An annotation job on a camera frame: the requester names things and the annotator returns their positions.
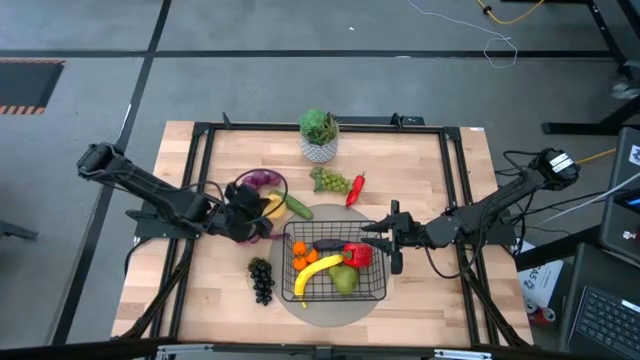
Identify green cucumber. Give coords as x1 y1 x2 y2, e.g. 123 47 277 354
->
269 188 314 221

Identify yellow extension cord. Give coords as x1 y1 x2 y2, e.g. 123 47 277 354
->
574 147 617 166

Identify black hazard-striped floor mat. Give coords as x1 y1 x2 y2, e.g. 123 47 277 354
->
0 58 66 116

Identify black desk frame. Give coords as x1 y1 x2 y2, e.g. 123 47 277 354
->
542 0 640 136

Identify red bell pepper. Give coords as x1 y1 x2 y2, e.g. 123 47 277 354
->
342 242 375 269

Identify yellow bell pepper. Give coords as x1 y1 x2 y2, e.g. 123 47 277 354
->
262 193 289 220

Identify green grape bunch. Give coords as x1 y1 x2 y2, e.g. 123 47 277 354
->
309 166 353 195

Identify black chair base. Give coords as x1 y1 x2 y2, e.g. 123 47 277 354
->
0 219 39 242

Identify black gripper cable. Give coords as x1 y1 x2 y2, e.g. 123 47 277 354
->
423 243 482 281
199 168 290 226

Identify potted succulent in white pot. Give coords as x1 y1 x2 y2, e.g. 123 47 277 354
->
297 108 342 164

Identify grey cable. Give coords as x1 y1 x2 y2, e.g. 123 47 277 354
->
537 172 640 227

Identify black laptop keyboard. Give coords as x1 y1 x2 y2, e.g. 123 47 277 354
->
558 242 640 360

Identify person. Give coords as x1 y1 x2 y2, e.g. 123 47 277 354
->
610 78 640 102

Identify orange tangerine cluster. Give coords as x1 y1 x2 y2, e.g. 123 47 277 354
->
291 241 319 272

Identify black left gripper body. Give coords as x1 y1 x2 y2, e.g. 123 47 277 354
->
219 182 266 244

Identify black metal table frame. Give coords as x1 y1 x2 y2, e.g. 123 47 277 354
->
112 112 534 351

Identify yellow banana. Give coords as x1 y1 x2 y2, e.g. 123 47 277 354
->
293 253 345 310

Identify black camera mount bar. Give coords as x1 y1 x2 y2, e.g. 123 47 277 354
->
0 337 640 360

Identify white printed box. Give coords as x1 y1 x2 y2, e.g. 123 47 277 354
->
517 259 564 311

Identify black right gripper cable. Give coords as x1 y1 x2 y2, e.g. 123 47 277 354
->
423 243 482 281

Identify red chili pepper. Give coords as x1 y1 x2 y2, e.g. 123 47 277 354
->
345 172 367 209

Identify red and white cans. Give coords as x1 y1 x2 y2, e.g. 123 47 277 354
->
524 299 557 324

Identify purple grape bunch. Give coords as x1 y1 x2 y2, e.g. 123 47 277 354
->
241 168 287 246

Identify round grey placemat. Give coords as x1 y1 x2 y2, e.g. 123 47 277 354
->
267 203 394 329

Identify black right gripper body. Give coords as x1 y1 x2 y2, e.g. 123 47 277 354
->
391 199 431 250

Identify small dark purple eggplant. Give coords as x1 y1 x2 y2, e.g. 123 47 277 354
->
312 238 349 252

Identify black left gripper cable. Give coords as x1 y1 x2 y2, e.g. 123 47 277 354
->
199 168 290 226

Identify yellow floor cable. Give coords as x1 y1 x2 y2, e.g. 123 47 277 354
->
474 0 546 25

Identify black grape bunch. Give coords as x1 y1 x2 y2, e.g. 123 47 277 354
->
247 256 277 307

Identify white floor cable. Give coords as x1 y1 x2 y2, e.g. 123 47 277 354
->
407 0 519 70

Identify black wire basket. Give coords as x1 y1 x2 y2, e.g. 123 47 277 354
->
280 219 390 303

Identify green pear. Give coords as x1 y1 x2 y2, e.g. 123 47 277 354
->
328 264 360 296

